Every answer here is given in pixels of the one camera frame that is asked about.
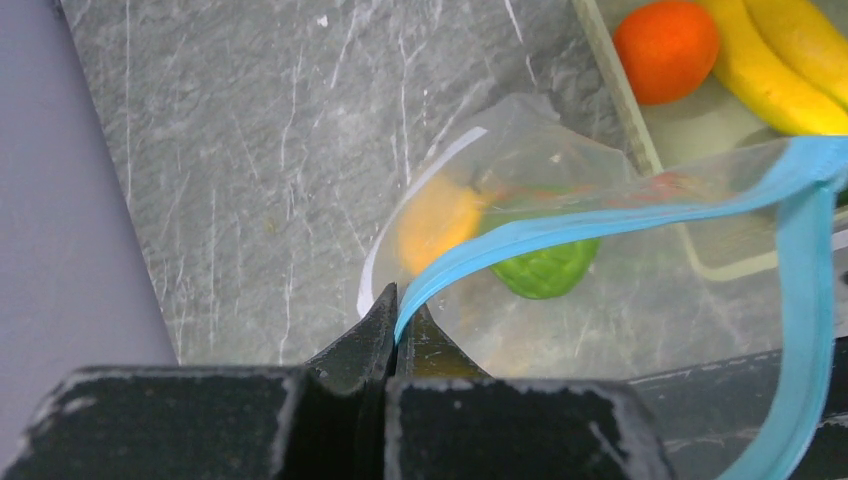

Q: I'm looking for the clear zip top bag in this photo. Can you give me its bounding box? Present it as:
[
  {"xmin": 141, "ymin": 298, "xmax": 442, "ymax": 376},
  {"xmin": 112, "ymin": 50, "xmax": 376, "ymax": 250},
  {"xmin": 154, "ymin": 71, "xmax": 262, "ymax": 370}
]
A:
[{"xmin": 357, "ymin": 93, "xmax": 847, "ymax": 479}]

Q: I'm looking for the black mounting rail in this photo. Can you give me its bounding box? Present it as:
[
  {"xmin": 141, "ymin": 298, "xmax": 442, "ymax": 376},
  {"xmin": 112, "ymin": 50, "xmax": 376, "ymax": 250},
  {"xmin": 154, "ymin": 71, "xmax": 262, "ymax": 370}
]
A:
[{"xmin": 630, "ymin": 338, "xmax": 847, "ymax": 479}]

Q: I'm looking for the orange fruit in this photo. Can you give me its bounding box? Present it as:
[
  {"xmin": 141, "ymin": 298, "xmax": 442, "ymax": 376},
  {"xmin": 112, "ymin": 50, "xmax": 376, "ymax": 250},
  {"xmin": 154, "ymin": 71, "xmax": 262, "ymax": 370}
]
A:
[{"xmin": 612, "ymin": 1, "xmax": 721, "ymax": 106}]

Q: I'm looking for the pale green perforated basket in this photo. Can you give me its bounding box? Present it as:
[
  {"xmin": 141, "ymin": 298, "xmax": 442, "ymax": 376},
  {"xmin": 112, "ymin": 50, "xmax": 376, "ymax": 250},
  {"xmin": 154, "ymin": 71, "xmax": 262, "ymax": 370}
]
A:
[{"xmin": 574, "ymin": 1, "xmax": 778, "ymax": 281}]

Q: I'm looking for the yellow banana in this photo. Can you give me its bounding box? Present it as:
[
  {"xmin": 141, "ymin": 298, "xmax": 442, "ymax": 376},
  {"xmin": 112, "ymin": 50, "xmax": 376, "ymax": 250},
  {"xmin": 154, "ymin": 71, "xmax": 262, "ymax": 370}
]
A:
[{"xmin": 699, "ymin": 0, "xmax": 847, "ymax": 135}]

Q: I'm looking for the yellow bell pepper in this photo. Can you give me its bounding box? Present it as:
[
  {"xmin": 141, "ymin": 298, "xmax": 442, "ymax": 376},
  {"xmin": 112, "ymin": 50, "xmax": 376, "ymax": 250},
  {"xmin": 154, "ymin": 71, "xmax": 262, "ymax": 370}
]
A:
[{"xmin": 396, "ymin": 175, "xmax": 491, "ymax": 275}]

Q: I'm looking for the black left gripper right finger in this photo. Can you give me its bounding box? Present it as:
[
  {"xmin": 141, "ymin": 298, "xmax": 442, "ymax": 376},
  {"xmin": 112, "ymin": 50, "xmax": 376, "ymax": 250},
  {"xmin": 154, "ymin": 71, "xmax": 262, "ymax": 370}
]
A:
[{"xmin": 386, "ymin": 308, "xmax": 675, "ymax": 479}]

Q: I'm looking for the green lime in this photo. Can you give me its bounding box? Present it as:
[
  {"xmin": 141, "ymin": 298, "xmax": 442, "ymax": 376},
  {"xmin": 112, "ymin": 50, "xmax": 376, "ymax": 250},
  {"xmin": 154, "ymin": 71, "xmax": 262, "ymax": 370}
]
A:
[{"xmin": 480, "ymin": 192, "xmax": 603, "ymax": 301}]

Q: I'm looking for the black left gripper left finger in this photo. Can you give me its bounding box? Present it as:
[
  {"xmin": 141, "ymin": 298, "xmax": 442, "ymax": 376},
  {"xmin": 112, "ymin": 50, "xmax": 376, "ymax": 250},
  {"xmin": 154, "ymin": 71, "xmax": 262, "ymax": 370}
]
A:
[{"xmin": 2, "ymin": 284, "xmax": 398, "ymax": 479}]

